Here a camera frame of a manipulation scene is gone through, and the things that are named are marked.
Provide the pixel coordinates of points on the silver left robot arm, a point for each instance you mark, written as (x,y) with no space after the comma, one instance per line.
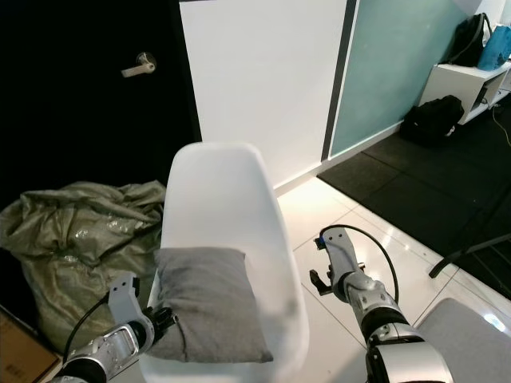
(108,355)

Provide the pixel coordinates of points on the black floor mat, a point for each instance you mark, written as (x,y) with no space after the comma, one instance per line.
(423,191)

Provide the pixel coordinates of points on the white low shelf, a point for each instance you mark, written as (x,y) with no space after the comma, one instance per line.
(447,84)

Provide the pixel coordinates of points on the black door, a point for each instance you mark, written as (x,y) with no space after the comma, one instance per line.
(80,120)

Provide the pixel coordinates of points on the grey pillow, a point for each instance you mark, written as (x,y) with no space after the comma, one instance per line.
(209,299)

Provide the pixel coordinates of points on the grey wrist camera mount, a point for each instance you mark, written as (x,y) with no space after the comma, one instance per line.
(124,297)
(342,251)

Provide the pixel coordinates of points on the brown cardboard box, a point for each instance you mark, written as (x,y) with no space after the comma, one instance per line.
(22,359)

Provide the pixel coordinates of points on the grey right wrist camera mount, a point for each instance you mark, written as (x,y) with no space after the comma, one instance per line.
(342,251)

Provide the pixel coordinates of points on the black metal stand leg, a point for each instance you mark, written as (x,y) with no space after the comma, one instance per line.
(471,249)

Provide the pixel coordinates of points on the blue bag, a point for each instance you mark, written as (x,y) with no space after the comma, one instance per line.
(497,48)

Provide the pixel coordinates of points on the white plastic chair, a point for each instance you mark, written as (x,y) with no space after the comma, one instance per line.
(227,199)

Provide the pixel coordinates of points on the white rounded furniture corner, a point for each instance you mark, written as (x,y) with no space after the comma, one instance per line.
(471,343)

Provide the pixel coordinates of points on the large black backpack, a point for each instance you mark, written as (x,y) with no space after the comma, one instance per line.
(433,120)

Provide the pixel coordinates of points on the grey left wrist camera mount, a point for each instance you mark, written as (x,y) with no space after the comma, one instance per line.
(124,297)

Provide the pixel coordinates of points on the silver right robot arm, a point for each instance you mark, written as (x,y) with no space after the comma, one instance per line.
(391,327)

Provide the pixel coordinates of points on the teal glass wall panel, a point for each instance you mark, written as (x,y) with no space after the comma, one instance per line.
(391,68)

